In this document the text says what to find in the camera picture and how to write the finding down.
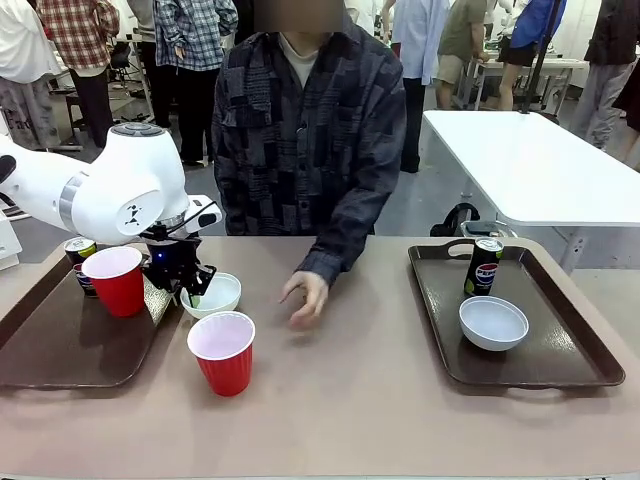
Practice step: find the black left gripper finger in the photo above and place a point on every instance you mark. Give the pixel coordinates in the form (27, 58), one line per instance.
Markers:
(193, 296)
(207, 280)

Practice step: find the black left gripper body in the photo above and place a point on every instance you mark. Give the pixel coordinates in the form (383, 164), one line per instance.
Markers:
(170, 262)

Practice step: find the white bowl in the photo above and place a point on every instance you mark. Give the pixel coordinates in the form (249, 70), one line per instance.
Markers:
(222, 297)
(494, 325)

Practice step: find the red plastic cup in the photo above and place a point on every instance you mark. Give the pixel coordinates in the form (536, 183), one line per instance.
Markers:
(222, 365)
(120, 295)

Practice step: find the black Pepsi can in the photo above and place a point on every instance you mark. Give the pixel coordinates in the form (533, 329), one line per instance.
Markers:
(77, 250)

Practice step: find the black Pepsi can lime mark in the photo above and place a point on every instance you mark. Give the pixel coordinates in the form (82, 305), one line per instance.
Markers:
(484, 272)

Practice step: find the person's left forearm dark sleeve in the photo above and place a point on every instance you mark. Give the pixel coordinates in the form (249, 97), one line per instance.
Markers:
(350, 235)

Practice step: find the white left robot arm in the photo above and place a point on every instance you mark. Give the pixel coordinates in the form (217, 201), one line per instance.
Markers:
(100, 195)

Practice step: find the person's left hand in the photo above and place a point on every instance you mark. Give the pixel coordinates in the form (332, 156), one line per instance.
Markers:
(310, 300)

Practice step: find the brown plastic tray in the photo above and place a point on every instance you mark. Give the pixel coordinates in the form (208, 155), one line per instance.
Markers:
(565, 345)
(75, 350)

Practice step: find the person in patchwork shirt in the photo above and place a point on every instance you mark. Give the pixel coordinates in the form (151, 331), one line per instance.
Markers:
(280, 150)

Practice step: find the white box device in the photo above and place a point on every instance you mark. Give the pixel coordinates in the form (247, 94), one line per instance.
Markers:
(9, 240)

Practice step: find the person in blue plaid shirt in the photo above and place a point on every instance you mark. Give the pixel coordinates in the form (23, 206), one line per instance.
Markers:
(192, 40)

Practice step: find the person in red plaid shirt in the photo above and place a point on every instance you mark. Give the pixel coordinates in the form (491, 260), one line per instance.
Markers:
(82, 40)

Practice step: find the person in white top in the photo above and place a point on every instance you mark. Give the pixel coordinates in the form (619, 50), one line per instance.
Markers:
(22, 55)

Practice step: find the person in light blue shirt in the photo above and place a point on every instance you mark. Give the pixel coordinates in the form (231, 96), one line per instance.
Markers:
(417, 45)

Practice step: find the person in olive shirt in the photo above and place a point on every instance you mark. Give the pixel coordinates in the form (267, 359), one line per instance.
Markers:
(462, 45)

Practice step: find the black pole stand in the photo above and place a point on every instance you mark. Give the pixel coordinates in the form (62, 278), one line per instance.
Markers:
(541, 65)

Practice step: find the person in blue dress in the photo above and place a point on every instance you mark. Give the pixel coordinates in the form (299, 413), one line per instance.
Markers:
(530, 30)

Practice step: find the white background work table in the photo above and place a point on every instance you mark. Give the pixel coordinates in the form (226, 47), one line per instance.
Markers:
(560, 70)

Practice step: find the person in dark jacket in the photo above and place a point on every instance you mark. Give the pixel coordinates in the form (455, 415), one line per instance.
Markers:
(607, 60)

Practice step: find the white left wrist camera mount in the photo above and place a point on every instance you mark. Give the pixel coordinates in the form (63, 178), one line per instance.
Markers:
(207, 214)

